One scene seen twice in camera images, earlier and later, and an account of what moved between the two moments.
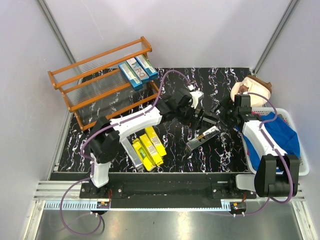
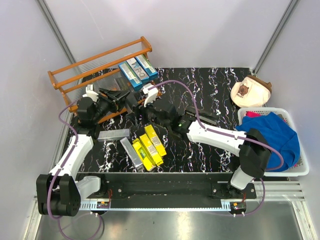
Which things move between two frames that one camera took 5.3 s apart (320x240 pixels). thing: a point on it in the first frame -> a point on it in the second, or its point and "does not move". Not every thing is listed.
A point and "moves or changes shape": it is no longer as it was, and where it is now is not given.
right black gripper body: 229,111 -> 147,111
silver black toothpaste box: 195,142 moves or changes shape
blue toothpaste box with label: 127,70 does not move
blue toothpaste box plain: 141,72 does not move
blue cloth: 283,132 does not move
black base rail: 168,190 does not move
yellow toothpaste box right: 155,140 does not move
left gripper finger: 197,118 -> 119,97
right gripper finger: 216,108 -> 131,100
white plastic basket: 304,169 does not move
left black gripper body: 185,114 -> 104,106
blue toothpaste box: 147,67 does not move
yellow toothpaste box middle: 151,150 does not move
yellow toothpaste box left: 149,165 does not move
